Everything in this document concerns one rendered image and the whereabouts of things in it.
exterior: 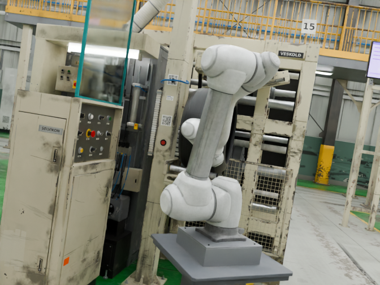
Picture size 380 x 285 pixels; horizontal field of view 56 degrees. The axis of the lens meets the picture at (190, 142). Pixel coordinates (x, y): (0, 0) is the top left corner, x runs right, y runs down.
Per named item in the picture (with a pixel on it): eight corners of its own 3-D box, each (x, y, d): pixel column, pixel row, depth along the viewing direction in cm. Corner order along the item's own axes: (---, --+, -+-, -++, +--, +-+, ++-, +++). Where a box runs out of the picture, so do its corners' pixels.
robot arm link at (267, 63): (254, 71, 162) (230, 65, 155) (283, 47, 148) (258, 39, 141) (260, 96, 157) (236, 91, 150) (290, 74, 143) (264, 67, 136)
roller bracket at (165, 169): (162, 174, 246) (164, 160, 245) (177, 169, 284) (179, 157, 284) (166, 175, 245) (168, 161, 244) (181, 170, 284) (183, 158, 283)
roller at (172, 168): (169, 169, 253) (167, 171, 249) (170, 163, 252) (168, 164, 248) (217, 178, 245) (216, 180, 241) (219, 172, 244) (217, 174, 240)
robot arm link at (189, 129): (181, 125, 201) (195, 143, 200) (173, 128, 186) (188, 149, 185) (197, 113, 197) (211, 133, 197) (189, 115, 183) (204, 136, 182)
